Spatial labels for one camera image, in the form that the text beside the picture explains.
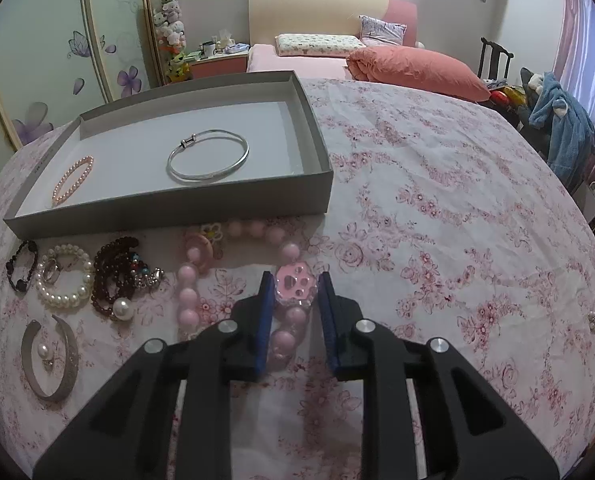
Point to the wide silver cuff bangle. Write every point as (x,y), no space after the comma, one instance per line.
(70,370)

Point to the tissue box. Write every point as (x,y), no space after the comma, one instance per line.
(225,39)

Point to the thin silver bangle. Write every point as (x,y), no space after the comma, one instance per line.
(189,141)

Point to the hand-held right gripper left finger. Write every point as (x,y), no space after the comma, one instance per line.
(266,320)

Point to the grey cardboard box tray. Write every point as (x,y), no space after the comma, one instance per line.
(177,210)

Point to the small pearl earring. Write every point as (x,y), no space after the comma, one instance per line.
(42,350)

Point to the red and yellow bag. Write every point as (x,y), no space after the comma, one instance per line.
(507,95)

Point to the orange duvet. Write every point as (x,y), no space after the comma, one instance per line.
(417,67)

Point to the wardrobe with purple flowers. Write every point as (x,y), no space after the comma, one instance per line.
(37,60)

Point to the plain pink bed sheet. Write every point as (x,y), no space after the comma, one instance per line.
(287,62)

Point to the large pearl earring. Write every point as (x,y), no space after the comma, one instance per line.
(123,309)

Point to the tube of plush toys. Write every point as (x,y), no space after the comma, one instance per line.
(170,30)

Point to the cream and pink headboard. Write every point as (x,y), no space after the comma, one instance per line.
(317,10)

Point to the purple patterned pillow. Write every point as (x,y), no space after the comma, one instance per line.
(377,30)

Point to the pink curtain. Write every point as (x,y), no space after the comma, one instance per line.
(587,60)

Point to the white patterned pillow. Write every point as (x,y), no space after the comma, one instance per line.
(317,45)

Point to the blue fleece robe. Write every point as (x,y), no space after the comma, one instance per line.
(572,125)

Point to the pink floral bedsheet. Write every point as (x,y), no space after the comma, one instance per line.
(427,210)

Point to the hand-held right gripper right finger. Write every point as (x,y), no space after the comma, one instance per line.
(328,320)

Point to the pink nightstand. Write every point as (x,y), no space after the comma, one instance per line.
(217,66)

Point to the black wooden chair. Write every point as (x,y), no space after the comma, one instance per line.
(490,55)

